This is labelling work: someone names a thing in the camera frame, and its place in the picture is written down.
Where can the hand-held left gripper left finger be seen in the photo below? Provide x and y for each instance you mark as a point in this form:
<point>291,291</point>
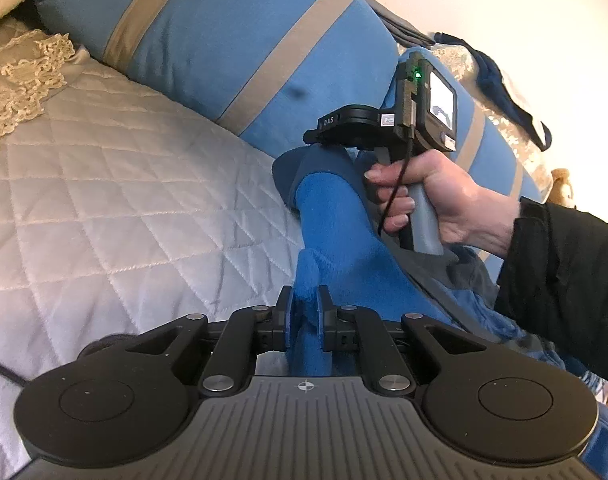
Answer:
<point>286,317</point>

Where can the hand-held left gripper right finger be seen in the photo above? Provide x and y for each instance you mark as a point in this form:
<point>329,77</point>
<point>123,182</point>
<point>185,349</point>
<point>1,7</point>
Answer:
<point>325,317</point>

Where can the blue fleece jacket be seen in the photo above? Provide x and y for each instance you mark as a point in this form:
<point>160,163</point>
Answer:
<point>334,230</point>

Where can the person's right hand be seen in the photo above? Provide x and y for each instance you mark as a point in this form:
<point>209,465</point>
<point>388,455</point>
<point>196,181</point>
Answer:
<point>459,200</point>

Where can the blue grey-striped cushion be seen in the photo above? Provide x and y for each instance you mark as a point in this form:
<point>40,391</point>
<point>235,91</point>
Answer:
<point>496,157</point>
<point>209,35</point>

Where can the navy cloth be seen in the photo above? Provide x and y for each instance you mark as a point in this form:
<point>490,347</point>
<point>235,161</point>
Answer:
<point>504,100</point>

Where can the beige lace cover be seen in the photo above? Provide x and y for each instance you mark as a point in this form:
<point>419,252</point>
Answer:
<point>516,147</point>

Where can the grey folded cloth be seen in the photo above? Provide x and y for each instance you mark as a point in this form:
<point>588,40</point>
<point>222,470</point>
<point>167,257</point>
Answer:
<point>399,27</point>

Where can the brown teddy bear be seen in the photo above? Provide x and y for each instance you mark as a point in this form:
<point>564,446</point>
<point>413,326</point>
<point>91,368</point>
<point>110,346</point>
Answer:
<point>561,185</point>

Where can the white quilted bedspread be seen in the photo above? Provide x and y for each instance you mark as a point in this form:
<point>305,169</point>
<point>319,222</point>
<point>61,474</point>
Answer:
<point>134,185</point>

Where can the cream crochet lace cloth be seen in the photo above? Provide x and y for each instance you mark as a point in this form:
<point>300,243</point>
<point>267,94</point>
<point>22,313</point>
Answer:
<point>24,80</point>

